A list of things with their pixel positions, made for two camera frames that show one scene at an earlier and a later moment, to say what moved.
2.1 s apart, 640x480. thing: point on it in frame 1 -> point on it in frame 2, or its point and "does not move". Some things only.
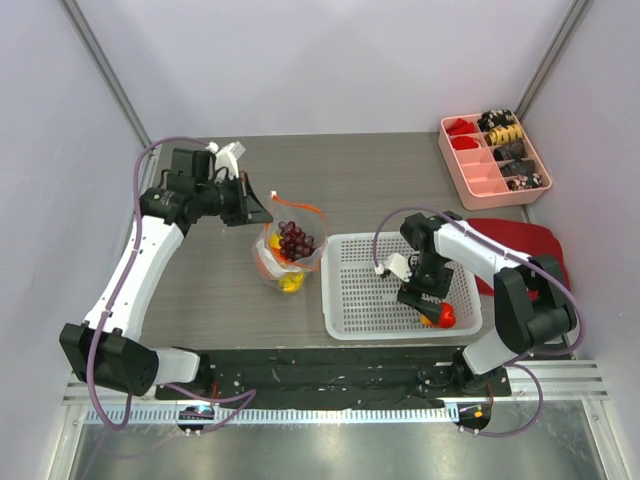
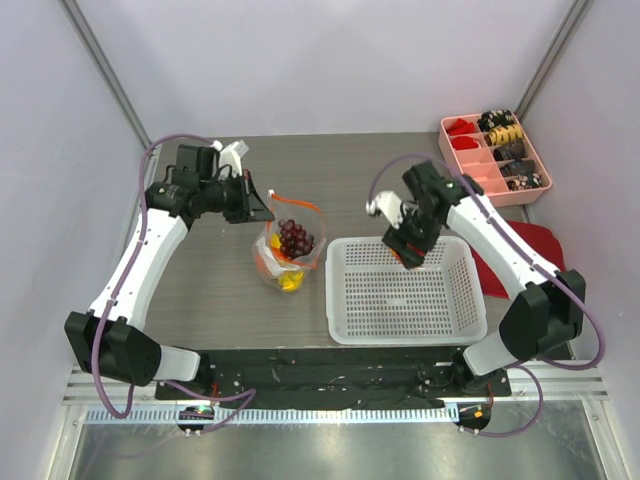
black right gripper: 417,298 -> 407,242
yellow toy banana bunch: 290,283 does not move
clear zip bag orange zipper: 291,245 does not move
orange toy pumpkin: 259,263 does not move
